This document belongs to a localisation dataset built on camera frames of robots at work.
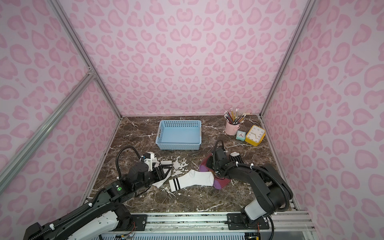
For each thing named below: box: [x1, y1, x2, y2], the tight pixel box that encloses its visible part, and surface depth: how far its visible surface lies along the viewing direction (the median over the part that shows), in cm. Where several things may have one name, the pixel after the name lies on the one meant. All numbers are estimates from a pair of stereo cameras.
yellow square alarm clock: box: [245, 125, 267, 147], surface depth 106 cm
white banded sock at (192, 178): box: [168, 169, 215, 192], surface depth 88 cm
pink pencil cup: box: [225, 120, 240, 136], surface depth 106 cm
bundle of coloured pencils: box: [223, 107, 247, 125], surface depth 106 cm
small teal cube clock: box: [235, 130, 246, 141], surface depth 107 cm
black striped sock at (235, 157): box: [229, 151, 244, 164], surface depth 97 cm
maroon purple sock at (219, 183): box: [213, 177, 230, 190], surface depth 85 cm
